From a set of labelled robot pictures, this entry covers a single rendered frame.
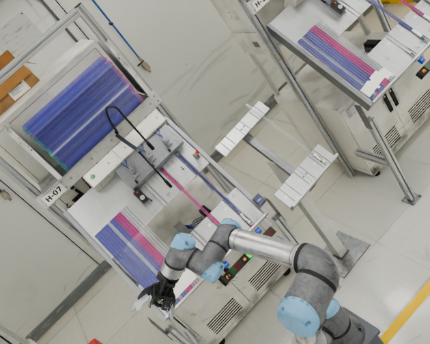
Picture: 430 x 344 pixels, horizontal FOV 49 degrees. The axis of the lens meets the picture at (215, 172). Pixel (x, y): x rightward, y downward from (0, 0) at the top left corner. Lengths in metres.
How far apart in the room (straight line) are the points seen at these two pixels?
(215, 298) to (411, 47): 1.71
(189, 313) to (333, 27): 1.74
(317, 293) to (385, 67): 1.59
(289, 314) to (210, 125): 3.09
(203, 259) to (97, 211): 0.94
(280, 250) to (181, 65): 2.81
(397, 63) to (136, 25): 2.08
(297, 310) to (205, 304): 1.47
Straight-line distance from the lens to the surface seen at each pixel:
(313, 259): 1.37
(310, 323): 1.32
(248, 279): 2.81
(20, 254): 4.11
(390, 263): 2.76
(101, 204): 2.39
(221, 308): 2.81
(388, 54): 2.70
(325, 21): 2.75
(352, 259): 2.85
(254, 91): 4.42
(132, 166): 2.33
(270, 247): 1.48
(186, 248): 1.58
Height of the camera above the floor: 2.12
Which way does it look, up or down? 30 degrees down
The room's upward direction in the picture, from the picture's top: 40 degrees counter-clockwise
